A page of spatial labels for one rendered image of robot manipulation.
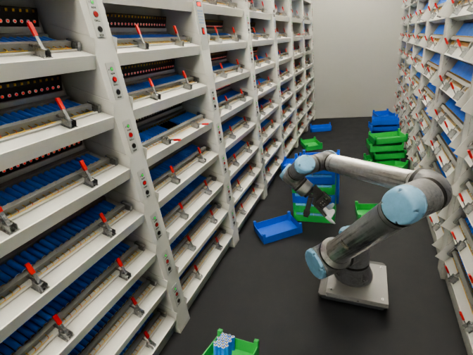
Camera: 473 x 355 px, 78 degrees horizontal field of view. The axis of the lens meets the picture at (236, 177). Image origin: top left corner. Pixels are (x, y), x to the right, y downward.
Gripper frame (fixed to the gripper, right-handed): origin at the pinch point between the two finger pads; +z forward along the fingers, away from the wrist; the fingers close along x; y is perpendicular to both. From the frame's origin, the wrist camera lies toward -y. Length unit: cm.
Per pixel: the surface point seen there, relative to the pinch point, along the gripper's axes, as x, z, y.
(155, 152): -44, -82, -20
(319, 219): 63, 8, -22
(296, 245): 35, 5, -39
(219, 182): 17, -61, -35
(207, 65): 5, -106, 16
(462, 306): -19, 58, 14
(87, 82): -66, -108, -7
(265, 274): 7, -2, -55
